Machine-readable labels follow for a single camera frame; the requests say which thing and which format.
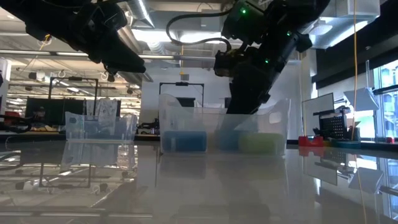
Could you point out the white screen panel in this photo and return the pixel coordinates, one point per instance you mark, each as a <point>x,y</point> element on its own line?
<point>317,118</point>

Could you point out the yellow wooden block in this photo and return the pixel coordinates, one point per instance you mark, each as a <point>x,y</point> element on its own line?
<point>326,143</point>

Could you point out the whiteboard with sketches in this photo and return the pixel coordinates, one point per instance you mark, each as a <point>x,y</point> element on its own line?
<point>105,109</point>

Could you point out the black perforated box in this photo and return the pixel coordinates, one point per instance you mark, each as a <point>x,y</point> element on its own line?
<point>334,126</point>

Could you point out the small red object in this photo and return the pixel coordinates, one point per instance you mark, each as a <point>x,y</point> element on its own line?
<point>390,140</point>

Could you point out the clear plastic bin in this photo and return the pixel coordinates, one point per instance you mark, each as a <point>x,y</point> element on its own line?
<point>77,130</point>
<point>186,121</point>

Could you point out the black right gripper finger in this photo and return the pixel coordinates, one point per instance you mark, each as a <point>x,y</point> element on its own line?
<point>239,96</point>
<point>256,99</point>

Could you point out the grey ceiling box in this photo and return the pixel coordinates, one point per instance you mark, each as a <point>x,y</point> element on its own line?
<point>210,21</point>

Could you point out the glass window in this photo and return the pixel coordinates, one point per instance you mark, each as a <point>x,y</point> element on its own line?
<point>385,102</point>

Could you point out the blue wooden cylinder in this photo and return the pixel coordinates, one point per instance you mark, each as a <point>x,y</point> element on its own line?
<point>185,141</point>
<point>230,140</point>

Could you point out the white paper shade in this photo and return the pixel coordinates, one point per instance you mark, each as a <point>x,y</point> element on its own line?
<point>362,99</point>

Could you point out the lime green wooden cylinder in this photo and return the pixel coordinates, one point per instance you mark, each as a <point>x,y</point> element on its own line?
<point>262,143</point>

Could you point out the silver ceiling pipe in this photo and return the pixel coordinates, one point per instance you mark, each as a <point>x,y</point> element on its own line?
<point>31,53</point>

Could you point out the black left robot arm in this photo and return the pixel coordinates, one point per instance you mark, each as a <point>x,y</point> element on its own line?
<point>31,12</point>

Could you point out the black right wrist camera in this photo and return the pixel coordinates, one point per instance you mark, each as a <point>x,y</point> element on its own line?
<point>245,18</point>

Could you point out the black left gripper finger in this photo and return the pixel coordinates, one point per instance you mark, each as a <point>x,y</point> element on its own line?
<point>121,60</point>

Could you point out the rectangular ceiling light panel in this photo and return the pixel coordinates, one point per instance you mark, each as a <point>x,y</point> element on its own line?
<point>155,35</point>
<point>202,35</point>

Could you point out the silver ventilation duct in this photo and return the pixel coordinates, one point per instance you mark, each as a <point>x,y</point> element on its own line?
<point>140,12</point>

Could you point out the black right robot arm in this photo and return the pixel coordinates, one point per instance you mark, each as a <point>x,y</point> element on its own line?
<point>298,12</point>

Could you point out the red wooden block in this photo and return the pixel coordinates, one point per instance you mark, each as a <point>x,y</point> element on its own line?
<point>311,142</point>

